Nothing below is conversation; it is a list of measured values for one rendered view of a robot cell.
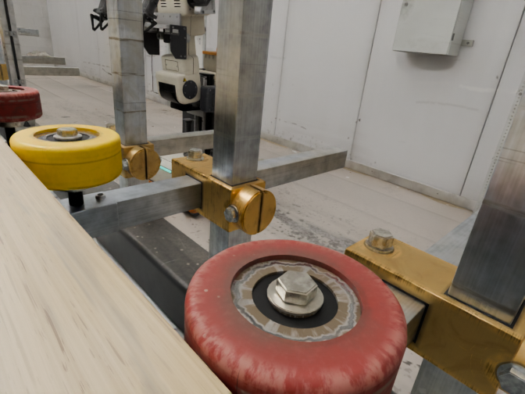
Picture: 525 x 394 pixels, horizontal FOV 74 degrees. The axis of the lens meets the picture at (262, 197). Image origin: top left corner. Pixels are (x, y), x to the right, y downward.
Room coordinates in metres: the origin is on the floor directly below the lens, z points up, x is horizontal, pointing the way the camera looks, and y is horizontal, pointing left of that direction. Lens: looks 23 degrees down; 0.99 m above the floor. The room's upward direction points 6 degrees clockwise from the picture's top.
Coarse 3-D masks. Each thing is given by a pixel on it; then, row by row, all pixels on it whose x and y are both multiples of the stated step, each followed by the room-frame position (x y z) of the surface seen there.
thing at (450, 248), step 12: (456, 228) 0.30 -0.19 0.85; (468, 228) 0.31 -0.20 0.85; (444, 240) 0.28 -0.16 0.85; (456, 240) 0.28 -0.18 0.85; (432, 252) 0.25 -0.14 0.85; (444, 252) 0.26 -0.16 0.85; (456, 252) 0.26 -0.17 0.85; (456, 264) 0.24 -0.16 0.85; (408, 300) 0.19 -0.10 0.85; (408, 312) 0.17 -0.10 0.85; (420, 312) 0.18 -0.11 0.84; (408, 324) 0.17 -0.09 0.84; (408, 336) 0.17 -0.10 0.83
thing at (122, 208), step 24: (264, 168) 0.43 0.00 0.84; (288, 168) 0.46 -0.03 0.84; (312, 168) 0.50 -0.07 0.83; (336, 168) 0.55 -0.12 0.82; (96, 192) 0.30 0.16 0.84; (120, 192) 0.31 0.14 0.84; (144, 192) 0.32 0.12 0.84; (168, 192) 0.33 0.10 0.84; (192, 192) 0.35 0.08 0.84; (72, 216) 0.26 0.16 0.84; (96, 216) 0.27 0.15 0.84; (120, 216) 0.29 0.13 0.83; (144, 216) 0.31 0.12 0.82; (168, 216) 0.33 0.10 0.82
